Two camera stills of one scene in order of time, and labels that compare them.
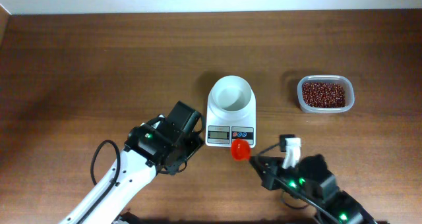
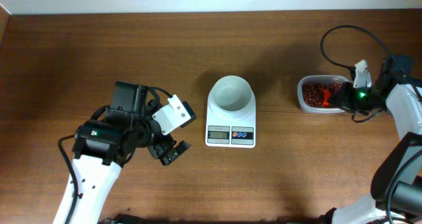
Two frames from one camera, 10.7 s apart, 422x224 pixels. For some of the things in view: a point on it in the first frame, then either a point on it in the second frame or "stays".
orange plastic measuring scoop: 241,149 → 326,94
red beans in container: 323,94 stays
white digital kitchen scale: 222,132 stays
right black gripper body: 275,171 → 359,99
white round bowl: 232,95 stays
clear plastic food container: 318,93 stays
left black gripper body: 186,149 → 148,132
